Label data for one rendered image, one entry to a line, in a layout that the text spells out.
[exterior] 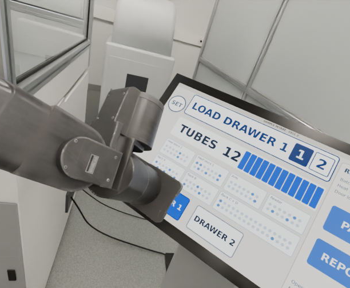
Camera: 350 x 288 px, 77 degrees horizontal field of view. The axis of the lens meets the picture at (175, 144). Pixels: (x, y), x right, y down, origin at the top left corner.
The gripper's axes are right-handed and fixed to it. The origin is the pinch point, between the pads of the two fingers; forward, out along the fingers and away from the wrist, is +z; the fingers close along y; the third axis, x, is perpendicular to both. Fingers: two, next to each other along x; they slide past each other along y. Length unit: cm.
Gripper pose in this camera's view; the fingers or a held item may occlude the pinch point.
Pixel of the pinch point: (160, 192)
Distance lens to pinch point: 42.9
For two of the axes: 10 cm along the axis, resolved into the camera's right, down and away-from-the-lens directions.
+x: -5.4, 8.3, -1.6
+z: 2.2, 3.2, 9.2
